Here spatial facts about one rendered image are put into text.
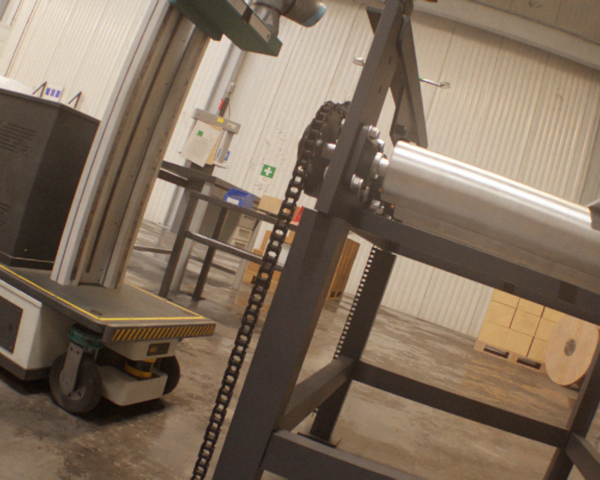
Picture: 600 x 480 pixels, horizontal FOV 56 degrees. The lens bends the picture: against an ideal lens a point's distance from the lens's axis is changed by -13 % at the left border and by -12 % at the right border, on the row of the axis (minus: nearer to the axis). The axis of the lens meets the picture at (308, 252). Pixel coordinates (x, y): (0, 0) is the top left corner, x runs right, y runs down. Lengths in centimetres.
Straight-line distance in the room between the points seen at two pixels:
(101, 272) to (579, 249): 156
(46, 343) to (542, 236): 135
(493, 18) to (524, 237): 1123
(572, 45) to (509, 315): 569
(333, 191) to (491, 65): 1152
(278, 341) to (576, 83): 1183
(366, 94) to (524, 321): 805
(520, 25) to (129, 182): 1069
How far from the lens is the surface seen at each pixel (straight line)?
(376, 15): 126
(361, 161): 111
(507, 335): 902
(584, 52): 1231
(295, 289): 110
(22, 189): 194
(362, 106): 109
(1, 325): 186
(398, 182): 109
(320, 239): 110
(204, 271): 486
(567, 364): 815
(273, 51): 224
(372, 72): 111
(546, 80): 1259
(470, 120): 1214
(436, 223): 139
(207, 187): 480
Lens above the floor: 69
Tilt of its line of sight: 1 degrees down
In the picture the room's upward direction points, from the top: 19 degrees clockwise
